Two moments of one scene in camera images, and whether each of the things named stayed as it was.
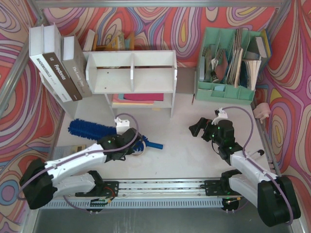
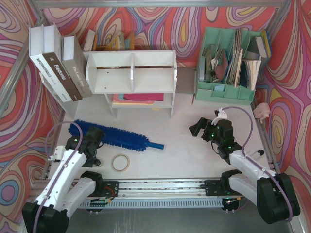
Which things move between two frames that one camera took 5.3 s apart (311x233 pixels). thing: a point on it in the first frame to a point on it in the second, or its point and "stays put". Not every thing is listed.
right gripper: [207, 129] stays put
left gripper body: [135, 140] to [95, 135]
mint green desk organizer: [229, 63] stays put
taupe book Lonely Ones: [73, 61] stays put
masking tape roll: [138, 154] to [128, 160]
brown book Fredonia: [52, 52] stays put
